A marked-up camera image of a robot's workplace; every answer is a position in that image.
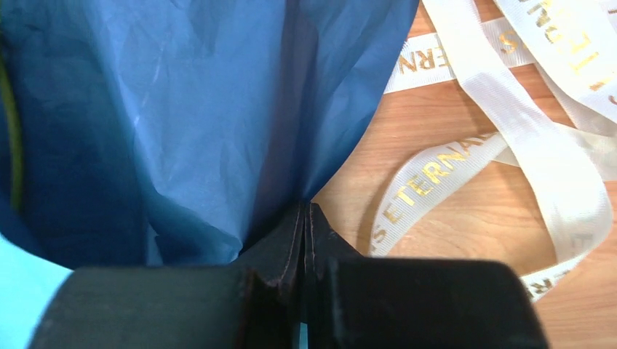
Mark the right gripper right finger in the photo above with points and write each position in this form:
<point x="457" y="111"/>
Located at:
<point x="354" y="301"/>

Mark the blue wrapping paper sheet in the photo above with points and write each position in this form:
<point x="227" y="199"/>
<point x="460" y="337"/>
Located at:
<point x="151" y="133"/>

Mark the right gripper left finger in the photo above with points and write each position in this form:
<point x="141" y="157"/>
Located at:
<point x="250" y="303"/>

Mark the cream ribbon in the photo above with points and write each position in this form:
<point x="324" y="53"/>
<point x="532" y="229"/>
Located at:
<point x="571" y="195"/>

